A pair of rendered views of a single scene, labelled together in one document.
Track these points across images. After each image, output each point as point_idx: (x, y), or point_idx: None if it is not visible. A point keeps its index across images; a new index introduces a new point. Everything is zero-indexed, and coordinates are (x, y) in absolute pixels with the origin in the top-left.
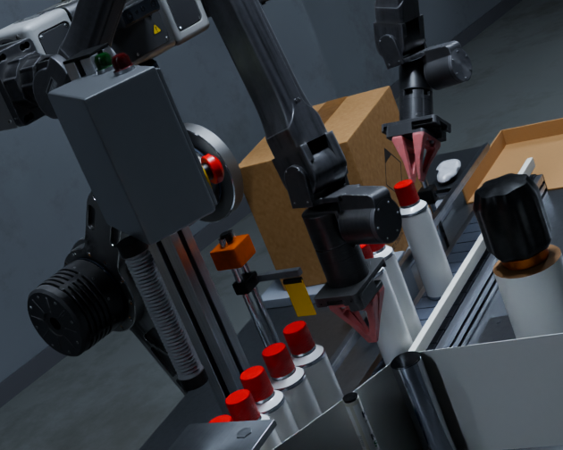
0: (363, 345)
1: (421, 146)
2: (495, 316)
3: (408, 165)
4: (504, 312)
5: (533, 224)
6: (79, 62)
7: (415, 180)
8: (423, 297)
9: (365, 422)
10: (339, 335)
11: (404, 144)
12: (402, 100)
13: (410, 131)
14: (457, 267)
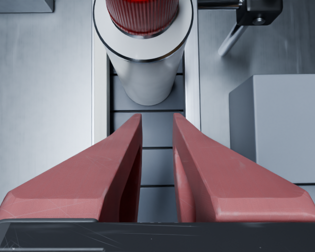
0: (266, 39)
1: (68, 159)
2: (80, 83)
3: (178, 134)
4: (70, 93)
5: None
6: None
7: (172, 144)
8: (179, 71)
9: None
10: None
11: (199, 189)
12: None
13: (114, 232)
14: (149, 165)
